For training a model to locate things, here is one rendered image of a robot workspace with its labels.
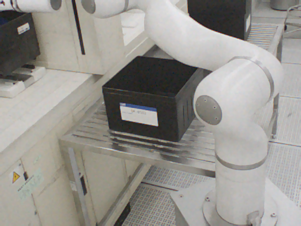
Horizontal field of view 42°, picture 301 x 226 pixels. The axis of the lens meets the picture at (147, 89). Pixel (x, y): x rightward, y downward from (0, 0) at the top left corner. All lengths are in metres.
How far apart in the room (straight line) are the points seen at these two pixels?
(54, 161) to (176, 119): 0.49
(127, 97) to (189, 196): 0.39
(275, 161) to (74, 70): 1.37
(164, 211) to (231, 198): 1.19
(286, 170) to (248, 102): 1.65
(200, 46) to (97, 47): 0.72
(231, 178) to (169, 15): 0.40
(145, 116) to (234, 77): 0.58
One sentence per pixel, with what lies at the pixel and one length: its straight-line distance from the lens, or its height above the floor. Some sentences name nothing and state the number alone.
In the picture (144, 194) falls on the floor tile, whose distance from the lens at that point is 2.25.
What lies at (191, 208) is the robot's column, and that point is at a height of 0.76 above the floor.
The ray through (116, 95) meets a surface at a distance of 1.32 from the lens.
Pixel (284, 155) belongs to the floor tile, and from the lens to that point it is 2.52.
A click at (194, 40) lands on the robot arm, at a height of 1.22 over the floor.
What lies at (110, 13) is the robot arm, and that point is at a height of 1.26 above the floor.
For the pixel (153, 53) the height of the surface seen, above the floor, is 0.86.
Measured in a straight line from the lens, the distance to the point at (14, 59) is 1.54.
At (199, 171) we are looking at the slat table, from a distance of 1.22.
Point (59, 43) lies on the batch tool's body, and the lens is 1.63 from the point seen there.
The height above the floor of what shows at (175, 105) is 0.91.
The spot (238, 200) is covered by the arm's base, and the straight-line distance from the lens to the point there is 0.98.
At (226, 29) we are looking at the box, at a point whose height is 0.86.
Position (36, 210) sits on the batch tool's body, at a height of 0.57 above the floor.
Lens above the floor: 1.53
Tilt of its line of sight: 28 degrees down
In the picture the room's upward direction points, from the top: 6 degrees counter-clockwise
